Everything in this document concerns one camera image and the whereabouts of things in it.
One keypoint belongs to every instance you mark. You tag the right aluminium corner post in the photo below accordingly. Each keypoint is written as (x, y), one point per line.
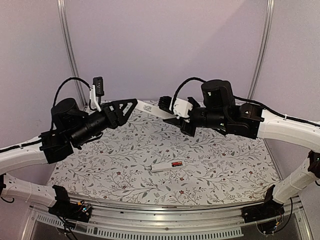
(270, 6)

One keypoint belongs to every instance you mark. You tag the left aluminium corner post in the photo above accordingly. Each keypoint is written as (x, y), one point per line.
(62, 13)

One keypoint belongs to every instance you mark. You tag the aluminium corner post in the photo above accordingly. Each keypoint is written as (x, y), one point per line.
(62, 13)
(270, 6)

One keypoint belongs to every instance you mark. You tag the white remote battery cover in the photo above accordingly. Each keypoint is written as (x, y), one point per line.
(153, 110)

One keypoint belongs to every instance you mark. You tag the white remote control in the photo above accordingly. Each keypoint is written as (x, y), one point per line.
(161, 167)

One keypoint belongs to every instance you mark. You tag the floral patterned table mat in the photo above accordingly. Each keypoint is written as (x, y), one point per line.
(147, 161)

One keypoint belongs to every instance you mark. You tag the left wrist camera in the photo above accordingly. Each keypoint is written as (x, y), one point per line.
(96, 93)

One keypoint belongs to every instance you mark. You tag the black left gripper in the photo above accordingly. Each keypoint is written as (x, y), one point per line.
(118, 118)

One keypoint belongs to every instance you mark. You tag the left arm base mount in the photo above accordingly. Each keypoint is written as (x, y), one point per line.
(65, 209)

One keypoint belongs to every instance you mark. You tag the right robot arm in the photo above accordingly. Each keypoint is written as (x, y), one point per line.
(252, 120)

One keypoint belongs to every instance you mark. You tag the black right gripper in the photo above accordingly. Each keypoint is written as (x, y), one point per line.
(177, 122)

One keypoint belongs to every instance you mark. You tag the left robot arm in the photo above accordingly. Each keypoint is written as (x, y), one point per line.
(73, 129)

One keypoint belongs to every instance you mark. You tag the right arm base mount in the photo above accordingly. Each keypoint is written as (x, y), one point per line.
(268, 209)

